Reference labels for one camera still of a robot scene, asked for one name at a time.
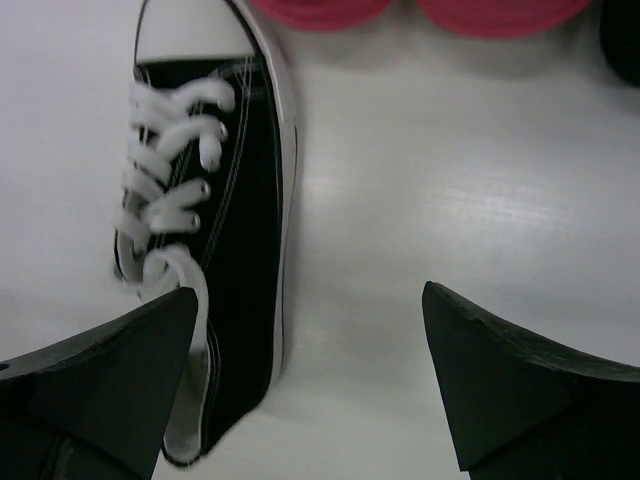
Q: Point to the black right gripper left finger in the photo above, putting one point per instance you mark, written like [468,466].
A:
[96,405]

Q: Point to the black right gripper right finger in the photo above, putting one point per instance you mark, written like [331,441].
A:
[522,406]

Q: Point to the black sneaker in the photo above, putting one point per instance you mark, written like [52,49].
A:
[207,192]

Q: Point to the pink patterned sandal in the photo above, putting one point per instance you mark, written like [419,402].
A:
[322,15]
[501,18]

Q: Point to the left dark green shoe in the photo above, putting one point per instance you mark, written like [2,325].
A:
[619,38]

